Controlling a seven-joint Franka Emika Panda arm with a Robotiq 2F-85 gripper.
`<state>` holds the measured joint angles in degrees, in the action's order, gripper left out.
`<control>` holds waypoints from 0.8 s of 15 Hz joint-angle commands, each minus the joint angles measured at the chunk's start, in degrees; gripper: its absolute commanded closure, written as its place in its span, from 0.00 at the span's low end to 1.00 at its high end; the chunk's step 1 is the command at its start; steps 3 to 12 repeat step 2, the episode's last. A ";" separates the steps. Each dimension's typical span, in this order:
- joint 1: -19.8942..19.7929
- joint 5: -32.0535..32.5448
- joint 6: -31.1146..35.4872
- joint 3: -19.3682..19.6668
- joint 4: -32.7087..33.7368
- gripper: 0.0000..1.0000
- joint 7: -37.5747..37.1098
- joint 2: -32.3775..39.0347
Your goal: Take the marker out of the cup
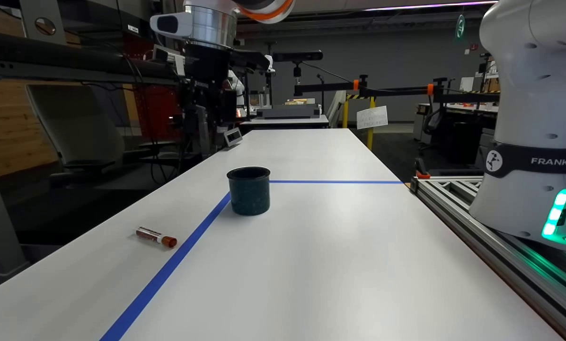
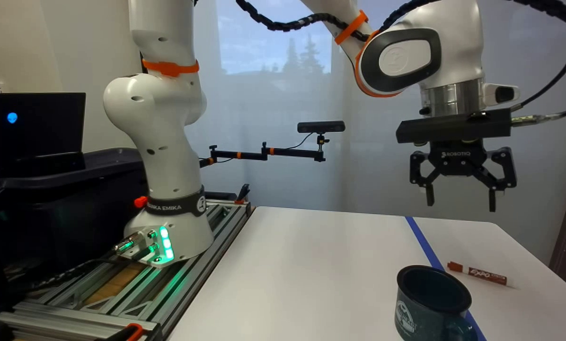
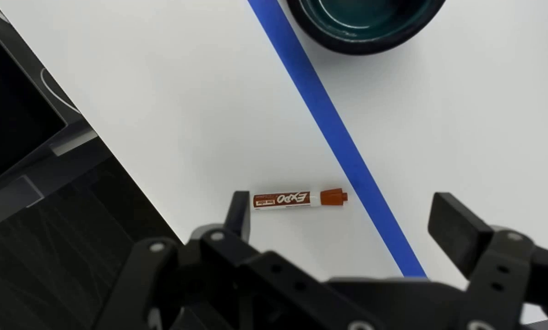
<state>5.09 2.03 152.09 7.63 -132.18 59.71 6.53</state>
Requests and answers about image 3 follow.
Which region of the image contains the brown white marker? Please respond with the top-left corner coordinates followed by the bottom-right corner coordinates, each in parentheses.
top-left (251, 186), bottom-right (350, 210)

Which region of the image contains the grey box enclosure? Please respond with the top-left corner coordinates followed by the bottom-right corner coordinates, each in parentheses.
top-left (0, 0), bottom-right (114, 236)

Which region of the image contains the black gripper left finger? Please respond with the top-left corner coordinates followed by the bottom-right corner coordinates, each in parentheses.
top-left (95, 188), bottom-right (379, 330)

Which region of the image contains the dark teal cup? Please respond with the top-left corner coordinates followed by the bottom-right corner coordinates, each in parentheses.
top-left (284, 0), bottom-right (449, 56)

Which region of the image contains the long blue tape strip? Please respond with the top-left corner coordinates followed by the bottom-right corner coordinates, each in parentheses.
top-left (246, 0), bottom-right (429, 280)

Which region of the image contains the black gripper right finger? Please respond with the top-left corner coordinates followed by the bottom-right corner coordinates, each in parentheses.
top-left (427, 190), bottom-right (548, 330)

